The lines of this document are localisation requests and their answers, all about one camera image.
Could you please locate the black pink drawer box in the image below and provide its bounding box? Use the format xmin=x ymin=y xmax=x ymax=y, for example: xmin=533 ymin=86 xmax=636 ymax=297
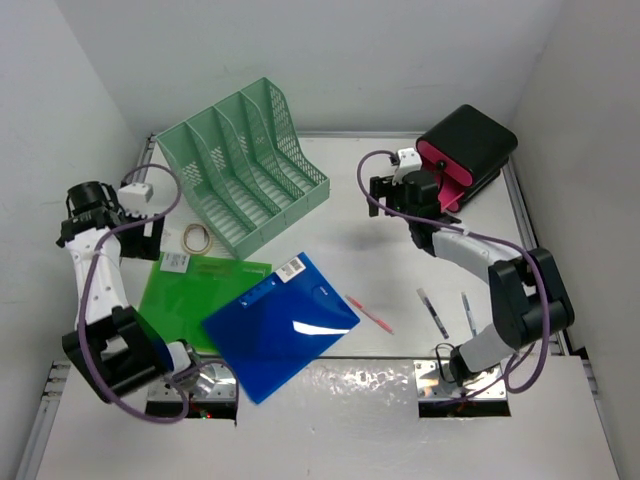
xmin=416 ymin=104 xmax=518 ymax=213

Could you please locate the clear tape roll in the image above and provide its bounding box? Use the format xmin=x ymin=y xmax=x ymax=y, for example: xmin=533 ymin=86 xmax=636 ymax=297
xmin=181 ymin=223 xmax=214 ymax=256

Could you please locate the mint green file organizer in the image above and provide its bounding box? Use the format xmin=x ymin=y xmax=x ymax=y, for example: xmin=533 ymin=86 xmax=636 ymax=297
xmin=156 ymin=78 xmax=330 ymax=260

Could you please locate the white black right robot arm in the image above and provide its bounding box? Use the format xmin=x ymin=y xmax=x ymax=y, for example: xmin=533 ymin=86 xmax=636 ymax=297
xmin=368 ymin=170 xmax=575 ymax=386

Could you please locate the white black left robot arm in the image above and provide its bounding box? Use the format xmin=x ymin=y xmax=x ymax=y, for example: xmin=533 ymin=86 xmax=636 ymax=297
xmin=56 ymin=181 xmax=197 ymax=402

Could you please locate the purple clear pen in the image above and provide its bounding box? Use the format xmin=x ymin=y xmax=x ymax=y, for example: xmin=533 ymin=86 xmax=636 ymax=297
xmin=416 ymin=288 xmax=450 ymax=339

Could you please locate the blue clear pen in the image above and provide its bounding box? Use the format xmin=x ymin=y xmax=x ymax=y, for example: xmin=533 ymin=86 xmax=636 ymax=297
xmin=461 ymin=292 xmax=478 ymax=337

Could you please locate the green plastic folder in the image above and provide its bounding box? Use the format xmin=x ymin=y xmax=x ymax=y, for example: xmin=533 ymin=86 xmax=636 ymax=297
xmin=138 ymin=253 xmax=272 ymax=354

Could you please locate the red pen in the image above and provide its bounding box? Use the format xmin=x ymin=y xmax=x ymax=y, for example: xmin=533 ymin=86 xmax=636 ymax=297
xmin=345 ymin=295 xmax=394 ymax=335

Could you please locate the blue plastic folder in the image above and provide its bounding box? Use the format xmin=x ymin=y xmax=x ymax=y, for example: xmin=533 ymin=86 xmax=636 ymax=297
xmin=202 ymin=252 xmax=359 ymax=404

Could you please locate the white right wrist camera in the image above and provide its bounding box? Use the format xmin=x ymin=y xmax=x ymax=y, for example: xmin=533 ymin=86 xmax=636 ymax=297
xmin=391 ymin=147 xmax=422 ymax=185

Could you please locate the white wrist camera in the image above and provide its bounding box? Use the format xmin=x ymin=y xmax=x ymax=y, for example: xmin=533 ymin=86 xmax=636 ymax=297
xmin=117 ymin=182 xmax=154 ymax=212
xmin=391 ymin=147 xmax=422 ymax=185

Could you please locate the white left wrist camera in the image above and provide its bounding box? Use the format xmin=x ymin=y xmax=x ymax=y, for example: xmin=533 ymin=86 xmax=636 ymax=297
xmin=117 ymin=182 xmax=154 ymax=212

